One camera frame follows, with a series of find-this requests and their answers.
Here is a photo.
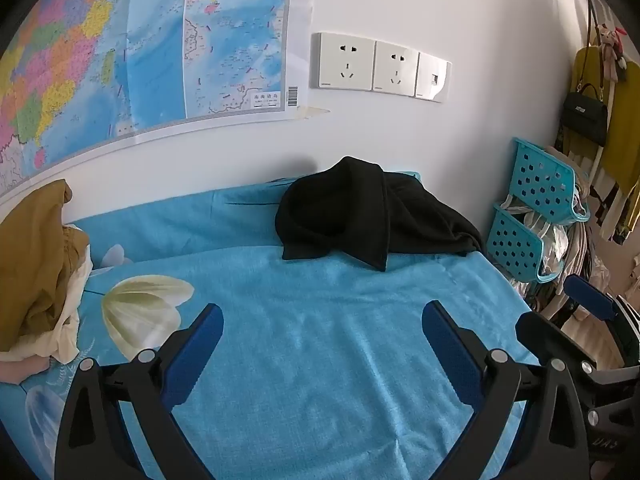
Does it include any yellow hanging garment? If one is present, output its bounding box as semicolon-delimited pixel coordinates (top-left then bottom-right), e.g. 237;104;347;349
571;45;640;201

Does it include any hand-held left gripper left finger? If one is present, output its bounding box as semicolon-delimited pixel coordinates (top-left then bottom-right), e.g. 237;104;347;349
54;303;225;480

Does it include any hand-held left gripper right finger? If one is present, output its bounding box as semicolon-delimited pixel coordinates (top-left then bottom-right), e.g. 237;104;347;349
421;300;591;480

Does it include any white wall socket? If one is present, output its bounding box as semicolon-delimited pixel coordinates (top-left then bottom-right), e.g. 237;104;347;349
372;40;421;97
311;32;377;92

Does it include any pale pink garment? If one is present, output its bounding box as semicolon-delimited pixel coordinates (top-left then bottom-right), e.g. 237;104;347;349
0;357;51;386

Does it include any black handbag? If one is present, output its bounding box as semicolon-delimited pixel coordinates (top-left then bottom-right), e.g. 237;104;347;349
562;84;610;147

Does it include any black garment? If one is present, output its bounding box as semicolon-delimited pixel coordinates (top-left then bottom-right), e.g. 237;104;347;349
274;156;485;272

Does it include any blue floral bedsheet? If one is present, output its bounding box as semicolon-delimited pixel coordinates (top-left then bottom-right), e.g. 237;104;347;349
0;170;541;480

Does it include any colourful wall map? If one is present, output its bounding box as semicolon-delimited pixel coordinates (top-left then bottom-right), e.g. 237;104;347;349
0;0;331;206

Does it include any patterned hanging garment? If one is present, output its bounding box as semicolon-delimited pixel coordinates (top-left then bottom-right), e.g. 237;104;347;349
590;180;640;247

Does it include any blue perforated plastic basket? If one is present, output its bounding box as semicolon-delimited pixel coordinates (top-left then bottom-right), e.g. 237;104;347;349
511;137;592;225
486;201;561;285

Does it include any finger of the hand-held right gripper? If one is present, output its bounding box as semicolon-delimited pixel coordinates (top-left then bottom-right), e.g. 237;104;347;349
515;311;598;376
564;274;640;367

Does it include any white wall data outlet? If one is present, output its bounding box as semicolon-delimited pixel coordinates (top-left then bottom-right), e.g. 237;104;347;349
414;52;452;104

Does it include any small plush toy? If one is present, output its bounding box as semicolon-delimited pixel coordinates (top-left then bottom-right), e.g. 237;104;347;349
597;22;628;82

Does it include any pile of light clothes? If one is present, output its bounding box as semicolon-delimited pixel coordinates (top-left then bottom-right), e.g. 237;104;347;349
500;192;640;323

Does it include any pile of mustard and cream clothes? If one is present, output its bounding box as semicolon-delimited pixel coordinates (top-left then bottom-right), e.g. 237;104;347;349
0;179;92;353

